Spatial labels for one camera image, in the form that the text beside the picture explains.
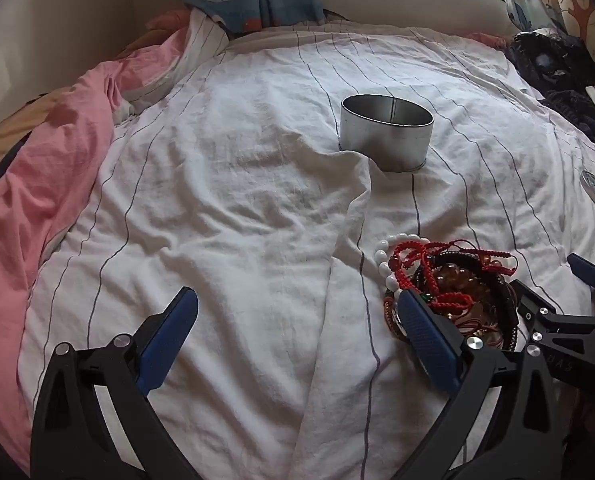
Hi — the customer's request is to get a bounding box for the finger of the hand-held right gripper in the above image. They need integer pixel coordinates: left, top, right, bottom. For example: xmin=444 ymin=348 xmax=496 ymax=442
xmin=566 ymin=253 xmax=595 ymax=313
xmin=508 ymin=280 xmax=595 ymax=347

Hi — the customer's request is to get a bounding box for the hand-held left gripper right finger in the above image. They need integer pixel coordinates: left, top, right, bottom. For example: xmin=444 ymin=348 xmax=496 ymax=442
xmin=396 ymin=287 xmax=573 ymax=480

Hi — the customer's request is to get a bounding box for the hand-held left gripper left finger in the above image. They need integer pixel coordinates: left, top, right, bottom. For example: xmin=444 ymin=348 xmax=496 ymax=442
xmin=30 ymin=286 xmax=200 ymax=480

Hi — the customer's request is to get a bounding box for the brown bead bracelet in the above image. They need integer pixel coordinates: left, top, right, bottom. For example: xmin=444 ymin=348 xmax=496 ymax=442
xmin=384 ymin=295 xmax=409 ymax=342

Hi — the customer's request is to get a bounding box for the amber bead bracelet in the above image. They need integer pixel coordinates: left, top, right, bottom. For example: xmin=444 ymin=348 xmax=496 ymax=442
xmin=417 ymin=260 xmax=503 ymax=311

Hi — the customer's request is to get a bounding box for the red braided bracelet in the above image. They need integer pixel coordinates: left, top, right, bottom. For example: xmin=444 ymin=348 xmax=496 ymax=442
xmin=391 ymin=240 xmax=521 ymax=321

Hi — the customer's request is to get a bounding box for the white bead bracelet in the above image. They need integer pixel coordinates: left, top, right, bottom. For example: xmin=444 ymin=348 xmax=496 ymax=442
xmin=374 ymin=232 xmax=425 ymax=306

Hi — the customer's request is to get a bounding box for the silver round tin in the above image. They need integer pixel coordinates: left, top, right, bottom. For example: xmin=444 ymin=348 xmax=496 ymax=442
xmin=338 ymin=94 xmax=435 ymax=173

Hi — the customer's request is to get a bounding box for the white striped duvet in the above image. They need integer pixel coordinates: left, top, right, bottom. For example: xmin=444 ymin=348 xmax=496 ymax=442
xmin=17 ymin=20 xmax=595 ymax=480

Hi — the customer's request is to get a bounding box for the black clothing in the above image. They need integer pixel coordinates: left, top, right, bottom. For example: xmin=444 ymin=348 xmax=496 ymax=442
xmin=505 ymin=30 xmax=595 ymax=151

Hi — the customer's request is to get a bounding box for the pink blanket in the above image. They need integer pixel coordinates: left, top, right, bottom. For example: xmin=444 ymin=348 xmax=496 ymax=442
xmin=0 ymin=25 xmax=213 ymax=341

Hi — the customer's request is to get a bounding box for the pink cloth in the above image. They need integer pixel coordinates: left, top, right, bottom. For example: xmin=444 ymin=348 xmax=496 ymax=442
xmin=465 ymin=32 xmax=513 ymax=51

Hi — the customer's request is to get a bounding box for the orange tree print curtain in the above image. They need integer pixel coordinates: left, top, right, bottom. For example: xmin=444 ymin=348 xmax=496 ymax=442
xmin=502 ymin=0 xmax=595 ymax=61

